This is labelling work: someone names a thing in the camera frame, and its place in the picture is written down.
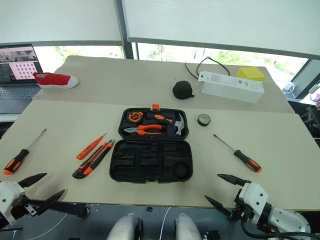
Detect orange handled pliers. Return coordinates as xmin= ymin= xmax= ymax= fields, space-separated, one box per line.
xmin=123 ymin=123 xmax=164 ymax=137

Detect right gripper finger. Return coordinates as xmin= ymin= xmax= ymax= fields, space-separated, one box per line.
xmin=217 ymin=173 xmax=252 ymax=187
xmin=204 ymin=195 xmax=235 ymax=219

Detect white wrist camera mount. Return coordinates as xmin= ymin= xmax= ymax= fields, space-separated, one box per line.
xmin=0 ymin=180 xmax=26 ymax=227
xmin=237 ymin=182 xmax=270 ymax=225

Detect orange black utility knife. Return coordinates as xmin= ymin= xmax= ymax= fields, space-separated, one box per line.
xmin=72 ymin=139 xmax=116 ymax=180

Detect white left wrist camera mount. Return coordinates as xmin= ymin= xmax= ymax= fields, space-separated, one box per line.
xmin=0 ymin=180 xmax=26 ymax=227

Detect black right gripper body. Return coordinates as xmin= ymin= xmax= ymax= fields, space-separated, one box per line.
xmin=229 ymin=188 xmax=255 ymax=223

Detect orange voltage tester pen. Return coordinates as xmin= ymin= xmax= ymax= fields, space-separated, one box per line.
xmin=76 ymin=132 xmax=108 ymax=161

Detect black under-table bar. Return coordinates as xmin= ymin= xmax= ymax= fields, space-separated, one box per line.
xmin=41 ymin=199 xmax=88 ymax=218

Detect thin black cable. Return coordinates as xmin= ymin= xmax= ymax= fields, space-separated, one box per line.
xmin=184 ymin=55 xmax=231 ymax=81

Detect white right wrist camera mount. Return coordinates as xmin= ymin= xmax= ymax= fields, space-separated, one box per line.
xmin=237 ymin=182 xmax=270 ymax=225

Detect thin white cable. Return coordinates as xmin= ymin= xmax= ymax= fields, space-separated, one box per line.
xmin=160 ymin=206 xmax=171 ymax=240

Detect yellow sponge block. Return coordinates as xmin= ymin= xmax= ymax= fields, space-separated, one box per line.
xmin=236 ymin=66 xmax=266 ymax=82

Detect black electrical tape roll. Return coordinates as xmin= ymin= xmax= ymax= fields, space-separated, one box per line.
xmin=197 ymin=113 xmax=213 ymax=127

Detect white roller blind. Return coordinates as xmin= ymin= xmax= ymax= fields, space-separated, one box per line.
xmin=121 ymin=0 xmax=320 ymax=61
xmin=0 ymin=0 xmax=125 ymax=48

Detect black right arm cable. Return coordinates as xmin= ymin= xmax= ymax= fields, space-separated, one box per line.
xmin=240 ymin=220 xmax=320 ymax=240

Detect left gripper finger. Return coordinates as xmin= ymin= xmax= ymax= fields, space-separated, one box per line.
xmin=17 ymin=172 xmax=48 ymax=189
xmin=36 ymin=189 xmax=68 ymax=216

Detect open laptop computer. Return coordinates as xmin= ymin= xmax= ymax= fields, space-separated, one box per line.
xmin=0 ymin=43 xmax=45 ymax=115

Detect black tool case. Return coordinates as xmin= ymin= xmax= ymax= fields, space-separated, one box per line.
xmin=108 ymin=103 xmax=194 ymax=185

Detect dark window frame post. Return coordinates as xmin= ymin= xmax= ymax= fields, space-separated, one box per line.
xmin=114 ymin=0 xmax=140 ymax=61

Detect red canvas shoe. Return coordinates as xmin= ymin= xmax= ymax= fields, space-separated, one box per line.
xmin=32 ymin=71 xmax=79 ymax=90

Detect black office chair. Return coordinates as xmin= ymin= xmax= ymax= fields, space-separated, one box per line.
xmin=305 ymin=105 xmax=320 ymax=141

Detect long white cardboard box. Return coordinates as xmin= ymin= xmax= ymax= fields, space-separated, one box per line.
xmin=197 ymin=70 xmax=266 ymax=104

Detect small white desk device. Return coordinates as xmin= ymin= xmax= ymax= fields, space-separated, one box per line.
xmin=282 ymin=80 xmax=297 ymax=95

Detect orange black tape measure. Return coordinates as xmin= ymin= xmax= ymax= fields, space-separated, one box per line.
xmin=125 ymin=110 xmax=145 ymax=124

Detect claw hammer orange grip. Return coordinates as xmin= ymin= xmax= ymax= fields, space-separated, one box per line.
xmin=146 ymin=112 xmax=188 ymax=137

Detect black round zip pouch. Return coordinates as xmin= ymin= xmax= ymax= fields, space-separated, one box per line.
xmin=172 ymin=80 xmax=196 ymax=100

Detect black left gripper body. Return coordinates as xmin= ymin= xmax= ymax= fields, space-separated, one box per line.
xmin=9 ymin=192 xmax=42 ymax=221

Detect silver rounded robot leg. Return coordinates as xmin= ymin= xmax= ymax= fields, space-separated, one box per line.
xmin=106 ymin=214 xmax=144 ymax=240
xmin=174 ymin=213 xmax=203 ymax=240

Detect black orange screwdriver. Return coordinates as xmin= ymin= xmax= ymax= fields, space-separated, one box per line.
xmin=212 ymin=133 xmax=263 ymax=174
xmin=2 ymin=128 xmax=48 ymax=176

